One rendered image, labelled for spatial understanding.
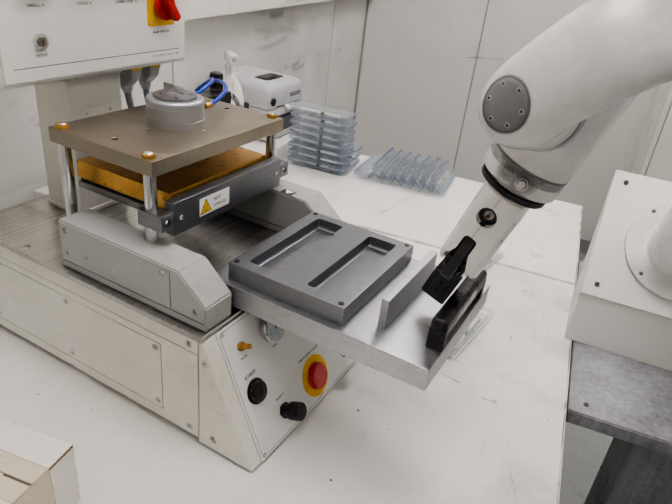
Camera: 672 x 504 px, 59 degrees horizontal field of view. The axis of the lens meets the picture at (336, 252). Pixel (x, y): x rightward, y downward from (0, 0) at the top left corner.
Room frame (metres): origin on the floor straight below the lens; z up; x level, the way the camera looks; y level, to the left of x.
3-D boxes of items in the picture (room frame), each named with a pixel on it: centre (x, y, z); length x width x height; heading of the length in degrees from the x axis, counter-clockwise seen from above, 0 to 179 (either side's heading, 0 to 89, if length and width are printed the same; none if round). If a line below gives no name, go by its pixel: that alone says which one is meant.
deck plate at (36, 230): (0.82, 0.27, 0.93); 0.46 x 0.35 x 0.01; 63
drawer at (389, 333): (0.66, -0.03, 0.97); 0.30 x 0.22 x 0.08; 63
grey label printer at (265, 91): (1.82, 0.30, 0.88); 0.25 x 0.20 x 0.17; 65
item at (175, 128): (0.83, 0.26, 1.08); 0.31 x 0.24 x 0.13; 153
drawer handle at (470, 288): (0.60, -0.15, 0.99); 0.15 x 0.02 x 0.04; 153
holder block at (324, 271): (0.68, 0.01, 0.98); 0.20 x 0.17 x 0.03; 153
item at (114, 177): (0.81, 0.24, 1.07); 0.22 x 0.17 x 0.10; 153
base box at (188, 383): (0.81, 0.23, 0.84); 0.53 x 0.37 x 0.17; 63
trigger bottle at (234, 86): (1.68, 0.35, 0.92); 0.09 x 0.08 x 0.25; 26
